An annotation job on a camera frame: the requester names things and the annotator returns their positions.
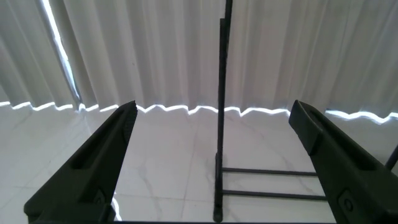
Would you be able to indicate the black clothes rack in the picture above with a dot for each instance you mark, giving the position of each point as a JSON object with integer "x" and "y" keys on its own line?
{"x": 221, "y": 93}

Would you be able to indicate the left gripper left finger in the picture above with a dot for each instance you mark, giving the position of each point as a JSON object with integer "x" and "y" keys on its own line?
{"x": 87, "y": 171}

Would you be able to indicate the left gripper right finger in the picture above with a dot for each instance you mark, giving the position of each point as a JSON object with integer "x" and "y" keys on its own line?
{"x": 351, "y": 174}

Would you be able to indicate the white curtain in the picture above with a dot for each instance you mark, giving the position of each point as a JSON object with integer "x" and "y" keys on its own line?
{"x": 155, "y": 46}

